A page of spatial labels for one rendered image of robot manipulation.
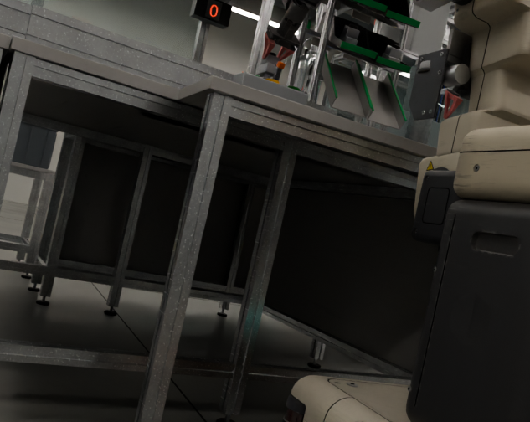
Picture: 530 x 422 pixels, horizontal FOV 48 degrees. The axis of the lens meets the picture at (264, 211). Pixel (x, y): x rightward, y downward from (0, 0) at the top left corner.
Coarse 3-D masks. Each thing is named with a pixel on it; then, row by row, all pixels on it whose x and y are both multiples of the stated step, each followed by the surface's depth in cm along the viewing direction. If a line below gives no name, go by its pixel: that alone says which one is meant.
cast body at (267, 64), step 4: (268, 56) 187; (272, 56) 188; (260, 60) 191; (264, 60) 189; (268, 60) 187; (272, 60) 188; (276, 60) 189; (260, 64) 190; (264, 64) 188; (268, 64) 186; (272, 64) 187; (260, 68) 190; (264, 68) 188; (268, 68) 186; (272, 68) 187; (276, 68) 188; (260, 72) 189; (264, 72) 188; (268, 72) 187; (272, 72) 187; (260, 76) 194; (272, 76) 190
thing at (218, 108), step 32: (224, 96) 130; (224, 128) 130; (288, 128) 137; (320, 128) 140; (384, 160) 148; (416, 160) 152; (192, 192) 128; (192, 224) 129; (192, 256) 129; (160, 320) 130; (160, 352) 128; (160, 384) 129; (160, 416) 129
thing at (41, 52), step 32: (0, 64) 156; (64, 64) 136; (96, 64) 140; (32, 96) 204; (64, 96) 186; (160, 96) 150; (96, 128) 263; (128, 128) 236; (160, 128) 213; (192, 128) 195; (224, 160) 279; (256, 160) 249
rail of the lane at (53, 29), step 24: (48, 24) 142; (72, 24) 144; (72, 48) 145; (96, 48) 147; (120, 48) 150; (144, 48) 153; (144, 72) 154; (168, 72) 156; (192, 72) 159; (216, 72) 162
